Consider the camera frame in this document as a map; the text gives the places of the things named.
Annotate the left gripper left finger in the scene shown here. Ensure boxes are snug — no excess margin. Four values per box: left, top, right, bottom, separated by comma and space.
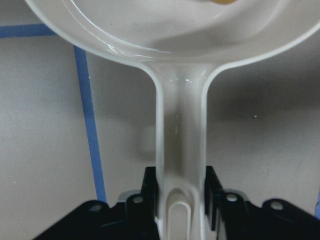
36, 166, 160, 240

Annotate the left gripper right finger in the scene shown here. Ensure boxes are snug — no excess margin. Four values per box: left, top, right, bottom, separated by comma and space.
204, 166, 320, 240

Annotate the white plastic dustpan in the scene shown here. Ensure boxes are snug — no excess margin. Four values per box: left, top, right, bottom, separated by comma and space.
27, 0, 320, 240

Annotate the brown toy potato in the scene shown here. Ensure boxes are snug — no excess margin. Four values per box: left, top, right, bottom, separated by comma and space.
211, 0, 236, 5

